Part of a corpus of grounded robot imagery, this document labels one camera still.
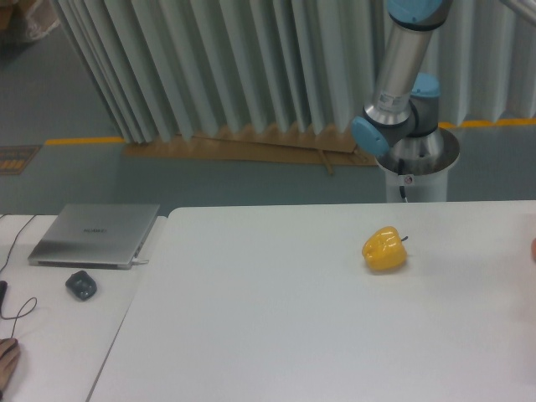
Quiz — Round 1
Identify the orange object at table edge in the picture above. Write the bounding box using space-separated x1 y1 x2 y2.
531 238 536 261

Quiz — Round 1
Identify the silver closed laptop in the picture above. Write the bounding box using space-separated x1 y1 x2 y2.
28 204 160 269

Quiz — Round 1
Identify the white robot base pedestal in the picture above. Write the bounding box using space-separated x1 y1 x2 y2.
376 128 460 203

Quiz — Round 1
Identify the person's hand on mouse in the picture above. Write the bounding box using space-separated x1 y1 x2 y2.
0 338 20 391

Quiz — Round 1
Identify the black round controller device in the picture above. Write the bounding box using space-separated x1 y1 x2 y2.
65 271 98 302

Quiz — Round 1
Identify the black thin cable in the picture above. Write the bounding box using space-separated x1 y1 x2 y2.
0 214 45 340

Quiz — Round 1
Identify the pale green pleated curtain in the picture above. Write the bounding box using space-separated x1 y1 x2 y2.
54 1 535 143

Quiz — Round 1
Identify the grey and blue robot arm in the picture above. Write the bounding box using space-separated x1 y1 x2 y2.
351 1 535 156

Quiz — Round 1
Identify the black pen-like device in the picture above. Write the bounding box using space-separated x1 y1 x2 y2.
0 281 8 312

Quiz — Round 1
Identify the brown cardboard sheet on floor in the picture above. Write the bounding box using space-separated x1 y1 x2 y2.
122 122 376 175

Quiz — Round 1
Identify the yellow bell pepper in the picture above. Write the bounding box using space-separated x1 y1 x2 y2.
362 226 408 272

